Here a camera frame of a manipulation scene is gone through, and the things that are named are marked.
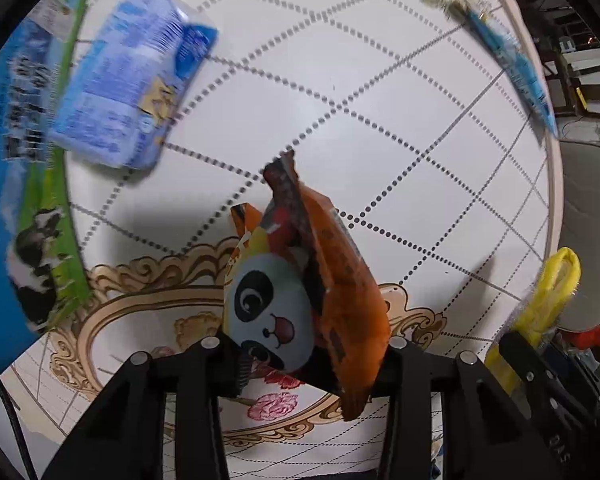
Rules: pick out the yellow silver scrubbing sponge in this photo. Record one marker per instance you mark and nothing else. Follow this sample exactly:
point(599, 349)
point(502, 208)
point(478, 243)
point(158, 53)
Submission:
point(536, 317)

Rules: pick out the light blue tissue pack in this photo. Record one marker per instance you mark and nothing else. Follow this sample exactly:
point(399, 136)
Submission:
point(122, 96)

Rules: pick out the brown cardboard box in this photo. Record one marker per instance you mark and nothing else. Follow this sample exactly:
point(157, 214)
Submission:
point(42, 278)

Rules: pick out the grey chair seat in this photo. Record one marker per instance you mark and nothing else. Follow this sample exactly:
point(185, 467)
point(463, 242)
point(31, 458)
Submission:
point(581, 231)

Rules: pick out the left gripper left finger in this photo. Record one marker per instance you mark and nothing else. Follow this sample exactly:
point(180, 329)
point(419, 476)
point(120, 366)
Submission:
point(120, 436)

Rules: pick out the blue toothbrush package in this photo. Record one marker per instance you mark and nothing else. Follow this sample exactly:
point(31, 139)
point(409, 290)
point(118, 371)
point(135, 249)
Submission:
point(507, 51)

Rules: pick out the orange panda snack bag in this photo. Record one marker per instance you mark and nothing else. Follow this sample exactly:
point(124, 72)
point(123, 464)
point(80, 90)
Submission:
point(298, 295)

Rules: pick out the patterned white tablecloth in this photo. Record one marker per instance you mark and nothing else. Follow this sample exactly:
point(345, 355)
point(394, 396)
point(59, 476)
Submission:
point(394, 112)

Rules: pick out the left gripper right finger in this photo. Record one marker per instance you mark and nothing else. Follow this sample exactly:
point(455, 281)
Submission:
point(484, 435)

